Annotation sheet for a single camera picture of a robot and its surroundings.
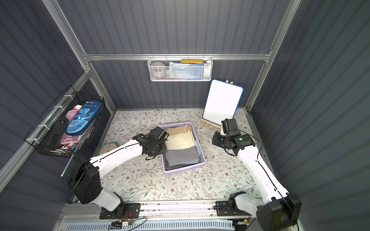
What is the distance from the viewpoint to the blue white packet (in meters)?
0.86

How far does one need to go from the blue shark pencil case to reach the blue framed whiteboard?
0.66m

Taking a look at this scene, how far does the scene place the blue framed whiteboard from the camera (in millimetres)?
884

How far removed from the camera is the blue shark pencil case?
65 centimetres

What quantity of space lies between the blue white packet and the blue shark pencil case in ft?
1.50

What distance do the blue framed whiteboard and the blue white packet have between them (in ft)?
0.37

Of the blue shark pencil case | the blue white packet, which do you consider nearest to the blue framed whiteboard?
the blue white packet

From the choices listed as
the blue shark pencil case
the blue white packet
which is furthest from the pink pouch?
the blue white packet

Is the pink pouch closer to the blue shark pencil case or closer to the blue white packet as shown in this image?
the blue shark pencil case
